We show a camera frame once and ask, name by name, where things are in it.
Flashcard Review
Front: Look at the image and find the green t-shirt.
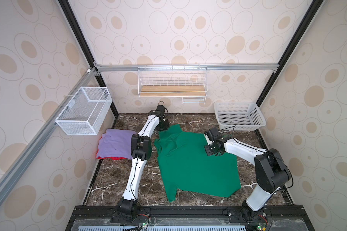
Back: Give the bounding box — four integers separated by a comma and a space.
154, 124, 241, 202

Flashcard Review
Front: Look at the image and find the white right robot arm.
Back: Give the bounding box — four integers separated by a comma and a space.
204, 128, 292, 221

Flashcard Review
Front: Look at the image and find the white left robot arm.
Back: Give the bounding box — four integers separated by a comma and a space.
117, 102, 169, 219

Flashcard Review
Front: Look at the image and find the wooden shelf board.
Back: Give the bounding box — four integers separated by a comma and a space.
139, 85, 207, 97

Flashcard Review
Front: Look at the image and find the white plastic laundry basket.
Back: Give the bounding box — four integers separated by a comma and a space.
214, 102, 267, 131

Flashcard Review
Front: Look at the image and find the folded purple t-shirt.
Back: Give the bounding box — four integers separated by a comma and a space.
96, 129, 136, 160

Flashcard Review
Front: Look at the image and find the folded red t-shirt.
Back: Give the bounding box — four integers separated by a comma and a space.
96, 134, 128, 160

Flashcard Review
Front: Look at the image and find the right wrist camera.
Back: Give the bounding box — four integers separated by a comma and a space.
204, 134, 213, 145

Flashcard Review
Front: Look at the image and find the white wire wall shelf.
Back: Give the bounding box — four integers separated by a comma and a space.
137, 69, 208, 103

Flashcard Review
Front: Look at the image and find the white wire mesh basket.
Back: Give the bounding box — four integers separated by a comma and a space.
55, 87, 112, 136

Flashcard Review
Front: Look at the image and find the horizontal aluminium back rail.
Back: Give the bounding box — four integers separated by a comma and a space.
96, 63, 279, 72

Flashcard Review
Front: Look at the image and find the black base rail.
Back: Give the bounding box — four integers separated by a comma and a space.
66, 206, 314, 231

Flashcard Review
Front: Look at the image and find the black left corner post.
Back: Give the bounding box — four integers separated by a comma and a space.
58, 0, 119, 118

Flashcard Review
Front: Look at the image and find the black corner post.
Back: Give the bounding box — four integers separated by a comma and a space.
256, 0, 324, 107
58, 0, 119, 118

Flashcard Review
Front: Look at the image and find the aluminium left wall rail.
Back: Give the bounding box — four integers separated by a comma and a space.
0, 67, 97, 207

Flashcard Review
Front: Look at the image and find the black right corner post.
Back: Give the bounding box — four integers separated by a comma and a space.
256, 0, 324, 107

